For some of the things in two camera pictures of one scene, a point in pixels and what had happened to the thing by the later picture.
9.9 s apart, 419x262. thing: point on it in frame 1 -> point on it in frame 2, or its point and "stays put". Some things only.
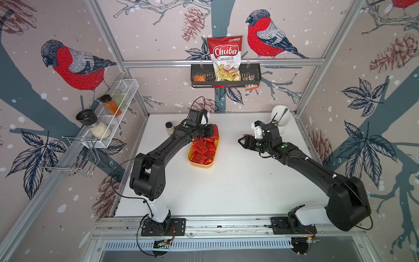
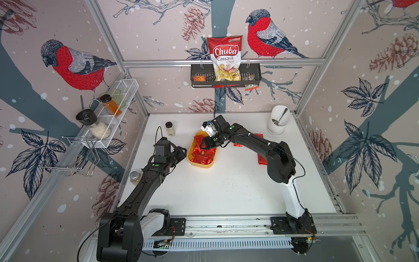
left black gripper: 210,129 -> 180,152
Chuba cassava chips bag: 226,54 stays put
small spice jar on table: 169,127 stays put
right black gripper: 248,141 -> 206,143
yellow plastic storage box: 200,165 stays put
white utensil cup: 280,114 stays put
